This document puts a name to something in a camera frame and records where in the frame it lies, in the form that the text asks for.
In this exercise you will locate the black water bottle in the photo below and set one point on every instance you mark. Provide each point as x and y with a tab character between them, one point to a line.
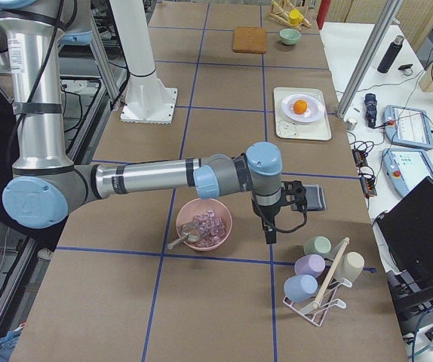
391	54

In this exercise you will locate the aluminium frame post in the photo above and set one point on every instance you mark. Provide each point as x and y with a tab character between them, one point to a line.
375	38

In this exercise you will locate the black laptop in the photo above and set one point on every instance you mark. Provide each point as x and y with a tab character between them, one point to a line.
408	231

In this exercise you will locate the metal scoop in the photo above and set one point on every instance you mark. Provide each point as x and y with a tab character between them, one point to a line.
189	232

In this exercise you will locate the white round plate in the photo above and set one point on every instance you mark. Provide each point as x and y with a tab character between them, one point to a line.
315	110

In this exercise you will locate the beige cup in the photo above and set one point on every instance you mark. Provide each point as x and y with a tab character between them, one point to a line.
350	267

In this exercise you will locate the green cup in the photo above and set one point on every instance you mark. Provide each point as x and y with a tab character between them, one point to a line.
320	245

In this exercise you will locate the yellow mug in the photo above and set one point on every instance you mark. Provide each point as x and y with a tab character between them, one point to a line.
295	17

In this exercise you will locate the green ceramic bowl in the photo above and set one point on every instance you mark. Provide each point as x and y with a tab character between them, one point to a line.
289	37

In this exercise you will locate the pink bowl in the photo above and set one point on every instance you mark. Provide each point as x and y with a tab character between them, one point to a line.
213	220

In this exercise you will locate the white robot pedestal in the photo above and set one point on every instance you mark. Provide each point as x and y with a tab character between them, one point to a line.
147	100

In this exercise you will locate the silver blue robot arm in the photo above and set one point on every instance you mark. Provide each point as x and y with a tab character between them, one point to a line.
40	185

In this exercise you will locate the folded dark umbrella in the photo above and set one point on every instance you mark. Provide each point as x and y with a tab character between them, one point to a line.
370	104

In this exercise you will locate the purple cup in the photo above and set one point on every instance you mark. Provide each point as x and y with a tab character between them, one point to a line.
312	264

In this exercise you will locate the brown wood-grain tray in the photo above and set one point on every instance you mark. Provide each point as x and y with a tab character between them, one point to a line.
249	40

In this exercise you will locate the orange fruit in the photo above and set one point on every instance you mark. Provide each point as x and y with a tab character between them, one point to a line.
300	107

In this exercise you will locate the white cup rack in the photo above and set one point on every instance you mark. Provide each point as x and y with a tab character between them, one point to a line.
315	309

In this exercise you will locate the cream bear tray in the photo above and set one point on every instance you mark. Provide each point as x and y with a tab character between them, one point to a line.
313	124

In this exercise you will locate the blue cup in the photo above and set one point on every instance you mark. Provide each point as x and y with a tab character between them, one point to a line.
300	287

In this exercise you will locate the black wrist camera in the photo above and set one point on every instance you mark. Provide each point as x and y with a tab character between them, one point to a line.
294	194

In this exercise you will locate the wooden mug rack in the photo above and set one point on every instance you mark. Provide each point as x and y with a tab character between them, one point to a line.
280	10

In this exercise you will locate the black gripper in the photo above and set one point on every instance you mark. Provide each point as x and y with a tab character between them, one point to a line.
265	212

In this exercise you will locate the teach pendant tablet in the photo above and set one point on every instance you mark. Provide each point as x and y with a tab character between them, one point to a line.
406	168
407	127

